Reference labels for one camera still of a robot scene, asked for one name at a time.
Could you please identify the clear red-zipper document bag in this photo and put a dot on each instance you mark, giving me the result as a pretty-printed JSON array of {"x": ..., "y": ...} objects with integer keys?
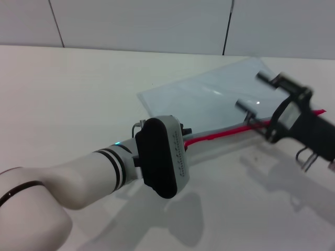
[{"x": 199, "y": 104}]

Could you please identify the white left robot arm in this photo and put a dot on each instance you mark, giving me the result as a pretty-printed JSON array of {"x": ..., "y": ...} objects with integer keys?
[{"x": 78, "y": 180}]

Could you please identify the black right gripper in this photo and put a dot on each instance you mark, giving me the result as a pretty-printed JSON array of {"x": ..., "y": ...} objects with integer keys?
[{"x": 306, "y": 130}]

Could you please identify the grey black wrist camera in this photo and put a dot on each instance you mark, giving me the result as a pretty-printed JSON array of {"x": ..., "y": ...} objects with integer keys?
[{"x": 159, "y": 157}]

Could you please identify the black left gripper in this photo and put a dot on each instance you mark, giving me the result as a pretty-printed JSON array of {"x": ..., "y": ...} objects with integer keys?
[{"x": 187, "y": 130}]

